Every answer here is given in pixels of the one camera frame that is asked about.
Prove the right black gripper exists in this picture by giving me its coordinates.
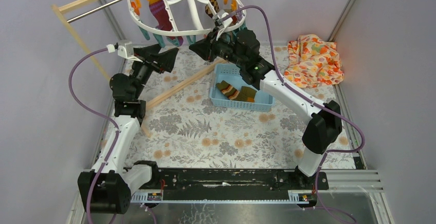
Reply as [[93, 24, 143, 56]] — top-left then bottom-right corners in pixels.
[[189, 27, 246, 68]]

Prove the white plastic clip hanger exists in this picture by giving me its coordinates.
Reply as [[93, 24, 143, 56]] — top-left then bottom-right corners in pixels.
[[127, 0, 243, 37]]

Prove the olive orange sock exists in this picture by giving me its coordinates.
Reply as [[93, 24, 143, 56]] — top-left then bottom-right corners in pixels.
[[216, 81, 257, 102]]

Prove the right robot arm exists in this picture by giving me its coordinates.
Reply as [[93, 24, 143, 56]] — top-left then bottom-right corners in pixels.
[[189, 29, 342, 189]]

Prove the argyle brown sock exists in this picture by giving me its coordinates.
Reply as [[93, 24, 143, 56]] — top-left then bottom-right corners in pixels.
[[205, 0, 221, 17]]

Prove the maroon purple striped sock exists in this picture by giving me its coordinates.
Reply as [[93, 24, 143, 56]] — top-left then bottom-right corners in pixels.
[[149, 0, 184, 48]]

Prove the floral table mat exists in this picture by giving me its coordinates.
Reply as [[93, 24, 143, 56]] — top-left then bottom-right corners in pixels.
[[97, 45, 357, 170]]

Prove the light blue plastic basket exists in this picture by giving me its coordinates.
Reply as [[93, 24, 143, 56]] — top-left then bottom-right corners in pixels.
[[209, 64, 275, 112]]

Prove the orange floral cloth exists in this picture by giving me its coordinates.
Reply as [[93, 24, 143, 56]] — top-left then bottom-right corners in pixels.
[[284, 34, 344, 88]]

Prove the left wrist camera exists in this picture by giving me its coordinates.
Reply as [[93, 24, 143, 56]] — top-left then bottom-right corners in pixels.
[[106, 40, 138, 61]]

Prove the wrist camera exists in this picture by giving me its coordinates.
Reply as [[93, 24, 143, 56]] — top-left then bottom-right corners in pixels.
[[212, 10, 233, 41], [106, 40, 138, 61]]

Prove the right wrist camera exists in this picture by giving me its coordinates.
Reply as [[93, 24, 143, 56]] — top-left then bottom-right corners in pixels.
[[212, 10, 233, 41]]

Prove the wooden drying rack frame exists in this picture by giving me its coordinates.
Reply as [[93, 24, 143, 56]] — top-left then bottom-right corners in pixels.
[[51, 0, 246, 139]]

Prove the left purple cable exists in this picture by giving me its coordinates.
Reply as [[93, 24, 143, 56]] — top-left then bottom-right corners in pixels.
[[68, 47, 120, 224]]

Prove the purple cable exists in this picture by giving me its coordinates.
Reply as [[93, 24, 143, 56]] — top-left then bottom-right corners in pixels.
[[68, 47, 120, 224], [221, 5, 366, 224]]

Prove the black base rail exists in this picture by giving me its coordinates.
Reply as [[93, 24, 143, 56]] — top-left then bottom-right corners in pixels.
[[131, 168, 329, 205]]

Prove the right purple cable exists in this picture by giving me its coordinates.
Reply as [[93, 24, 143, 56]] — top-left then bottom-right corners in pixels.
[[221, 5, 366, 224]]

